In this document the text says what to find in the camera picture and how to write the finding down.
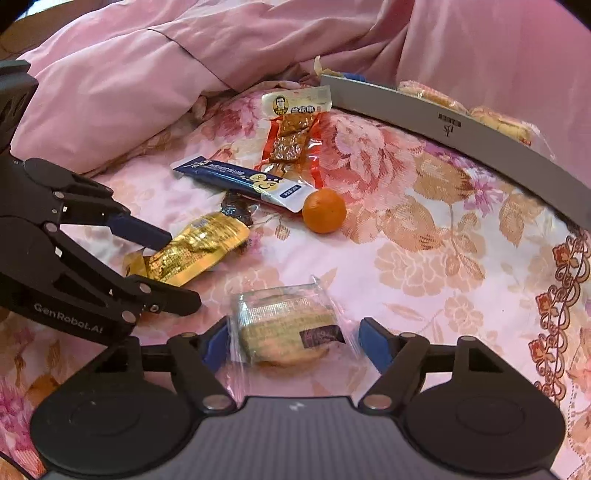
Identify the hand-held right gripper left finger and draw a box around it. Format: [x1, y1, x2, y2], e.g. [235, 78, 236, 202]
[82, 318, 235, 412]

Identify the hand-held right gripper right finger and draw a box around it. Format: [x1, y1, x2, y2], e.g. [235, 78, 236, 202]
[358, 316, 509, 412]

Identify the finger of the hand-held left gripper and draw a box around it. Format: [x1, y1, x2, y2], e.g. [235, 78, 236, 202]
[42, 223, 202, 325]
[23, 158, 174, 253]

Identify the large gold foil packet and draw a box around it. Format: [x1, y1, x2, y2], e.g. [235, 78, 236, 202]
[122, 211, 251, 288]

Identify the round cake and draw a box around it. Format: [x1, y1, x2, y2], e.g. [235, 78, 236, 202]
[228, 274, 361, 402]

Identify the blue and white stick sachet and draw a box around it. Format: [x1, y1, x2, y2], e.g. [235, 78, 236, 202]
[173, 157, 320, 214]

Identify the dried tofu snack packet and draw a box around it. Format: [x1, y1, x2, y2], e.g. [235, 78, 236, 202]
[252, 86, 334, 191]

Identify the grey cardboard box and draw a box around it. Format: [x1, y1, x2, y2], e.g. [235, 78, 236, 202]
[320, 71, 591, 241]

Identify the clear bag of biscuits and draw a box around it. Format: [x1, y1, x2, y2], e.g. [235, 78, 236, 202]
[398, 80, 557, 160]

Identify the dark brown candy packet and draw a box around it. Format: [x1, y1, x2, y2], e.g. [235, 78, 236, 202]
[220, 191, 256, 228]

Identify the floral bed sheet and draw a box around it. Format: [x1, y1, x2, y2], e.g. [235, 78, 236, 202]
[0, 78, 591, 480]

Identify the orange tangerine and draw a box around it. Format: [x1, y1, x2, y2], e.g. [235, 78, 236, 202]
[302, 188, 347, 234]

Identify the pink duvet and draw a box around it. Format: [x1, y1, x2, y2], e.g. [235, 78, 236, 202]
[9, 0, 416, 176]

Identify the brown wooden furniture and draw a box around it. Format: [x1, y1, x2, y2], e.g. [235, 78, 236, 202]
[0, 14, 70, 63]

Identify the beige tape strip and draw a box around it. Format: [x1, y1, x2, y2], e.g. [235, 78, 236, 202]
[313, 55, 345, 80]

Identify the pink bed curtain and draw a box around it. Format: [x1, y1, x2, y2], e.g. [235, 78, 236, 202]
[383, 0, 591, 222]

